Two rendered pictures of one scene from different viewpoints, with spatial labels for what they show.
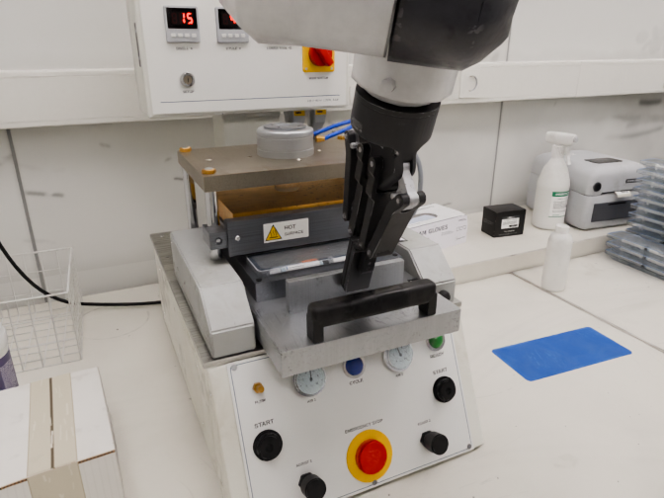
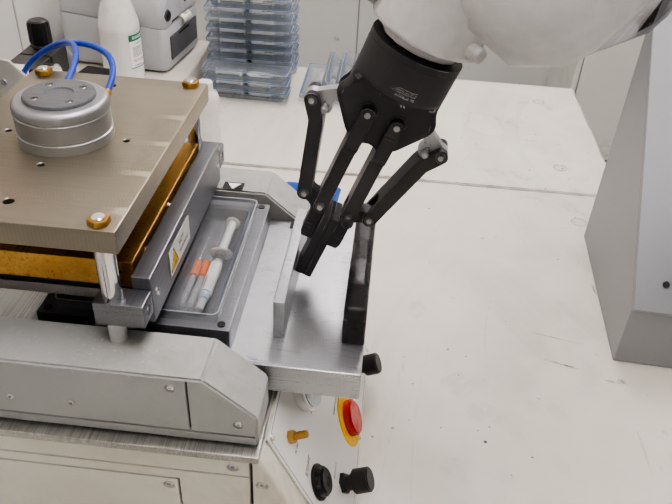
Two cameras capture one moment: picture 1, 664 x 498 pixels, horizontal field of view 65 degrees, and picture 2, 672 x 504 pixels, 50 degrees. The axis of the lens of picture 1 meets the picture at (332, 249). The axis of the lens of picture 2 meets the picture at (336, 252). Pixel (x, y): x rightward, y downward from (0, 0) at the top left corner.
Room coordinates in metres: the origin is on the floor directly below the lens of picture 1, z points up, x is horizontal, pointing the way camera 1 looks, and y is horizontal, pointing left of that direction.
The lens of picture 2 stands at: (0.26, 0.43, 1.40)
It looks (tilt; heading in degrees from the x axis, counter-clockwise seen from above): 36 degrees down; 299
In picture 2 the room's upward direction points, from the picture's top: 3 degrees clockwise
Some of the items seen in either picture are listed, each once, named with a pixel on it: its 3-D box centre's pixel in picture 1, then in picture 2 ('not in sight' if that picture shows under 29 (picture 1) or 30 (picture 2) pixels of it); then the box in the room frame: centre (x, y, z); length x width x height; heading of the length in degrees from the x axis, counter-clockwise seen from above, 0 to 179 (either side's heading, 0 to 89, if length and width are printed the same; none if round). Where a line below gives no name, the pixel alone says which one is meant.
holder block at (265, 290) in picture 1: (307, 255); (167, 262); (0.66, 0.03, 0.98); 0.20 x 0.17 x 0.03; 115
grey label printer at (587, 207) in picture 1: (584, 187); (133, 15); (1.42, -0.71, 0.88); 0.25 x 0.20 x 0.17; 19
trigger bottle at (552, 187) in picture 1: (554, 181); (119, 20); (1.34, -0.58, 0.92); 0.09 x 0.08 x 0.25; 32
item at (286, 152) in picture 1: (291, 165); (47, 148); (0.77, 0.06, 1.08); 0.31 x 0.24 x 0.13; 115
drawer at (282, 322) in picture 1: (322, 276); (216, 276); (0.62, 0.01, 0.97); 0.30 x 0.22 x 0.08; 25
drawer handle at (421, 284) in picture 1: (373, 308); (360, 274); (0.50, -0.05, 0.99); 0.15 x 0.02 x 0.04; 115
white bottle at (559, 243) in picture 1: (557, 257); (206, 119); (1.05, -0.49, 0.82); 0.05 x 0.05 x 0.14
